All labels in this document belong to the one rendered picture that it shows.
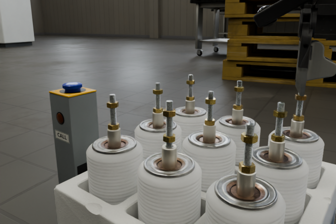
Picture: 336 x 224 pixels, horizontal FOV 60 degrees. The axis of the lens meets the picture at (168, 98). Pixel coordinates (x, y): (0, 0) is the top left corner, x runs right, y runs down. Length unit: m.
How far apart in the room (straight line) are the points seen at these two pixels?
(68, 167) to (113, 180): 0.20
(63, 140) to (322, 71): 0.51
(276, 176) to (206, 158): 0.11
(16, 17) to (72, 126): 5.84
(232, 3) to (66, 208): 2.09
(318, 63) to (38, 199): 0.74
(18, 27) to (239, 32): 4.83
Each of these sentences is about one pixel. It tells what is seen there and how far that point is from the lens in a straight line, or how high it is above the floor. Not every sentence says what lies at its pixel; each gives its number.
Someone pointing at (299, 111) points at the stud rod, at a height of 0.30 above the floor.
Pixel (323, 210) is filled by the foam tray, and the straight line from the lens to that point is 0.53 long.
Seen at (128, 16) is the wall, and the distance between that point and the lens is 9.50.
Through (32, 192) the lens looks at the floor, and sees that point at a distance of 0.93.
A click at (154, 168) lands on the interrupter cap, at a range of 0.43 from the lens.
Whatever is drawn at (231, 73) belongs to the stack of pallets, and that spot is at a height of 0.06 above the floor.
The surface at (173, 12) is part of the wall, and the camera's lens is 8.62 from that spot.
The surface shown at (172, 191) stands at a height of 0.24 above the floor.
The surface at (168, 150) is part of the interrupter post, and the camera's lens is 0.42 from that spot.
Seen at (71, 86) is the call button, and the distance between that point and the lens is 0.63.
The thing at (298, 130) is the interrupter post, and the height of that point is 0.26.
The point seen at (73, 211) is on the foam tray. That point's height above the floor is 0.15.
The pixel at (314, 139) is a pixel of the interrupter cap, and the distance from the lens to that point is 0.58.
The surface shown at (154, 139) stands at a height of 0.24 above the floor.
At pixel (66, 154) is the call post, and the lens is 0.67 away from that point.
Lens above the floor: 0.45
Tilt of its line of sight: 15 degrees down
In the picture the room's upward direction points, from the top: straight up
